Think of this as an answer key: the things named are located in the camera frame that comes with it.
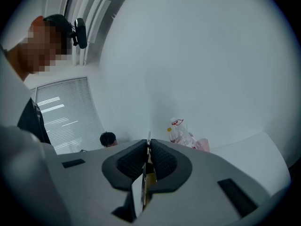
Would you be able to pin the large metal binder clip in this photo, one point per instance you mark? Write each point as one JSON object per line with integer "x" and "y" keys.
{"x": 137, "y": 196}

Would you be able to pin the white window blinds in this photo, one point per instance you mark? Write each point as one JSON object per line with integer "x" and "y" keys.
{"x": 68, "y": 116}

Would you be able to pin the pink plastic cup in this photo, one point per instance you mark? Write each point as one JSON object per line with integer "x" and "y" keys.
{"x": 202, "y": 145}

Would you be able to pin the black head-worn camera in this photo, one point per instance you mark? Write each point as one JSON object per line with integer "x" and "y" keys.
{"x": 81, "y": 33}

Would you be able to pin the white ceiling pipe bundle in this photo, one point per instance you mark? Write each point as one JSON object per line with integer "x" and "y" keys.
{"x": 94, "y": 20}

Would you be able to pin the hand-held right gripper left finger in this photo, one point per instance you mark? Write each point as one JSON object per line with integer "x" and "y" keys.
{"x": 94, "y": 185}

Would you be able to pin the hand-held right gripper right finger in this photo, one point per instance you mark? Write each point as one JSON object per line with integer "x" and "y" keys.
{"x": 207, "y": 192}

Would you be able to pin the small red-label plastic bottle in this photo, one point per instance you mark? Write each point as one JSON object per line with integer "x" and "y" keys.
{"x": 172, "y": 136}

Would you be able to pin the person's head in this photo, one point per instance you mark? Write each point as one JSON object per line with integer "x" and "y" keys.
{"x": 35, "y": 53}

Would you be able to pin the person's black shirt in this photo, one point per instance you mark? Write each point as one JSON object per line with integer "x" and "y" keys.
{"x": 35, "y": 126}

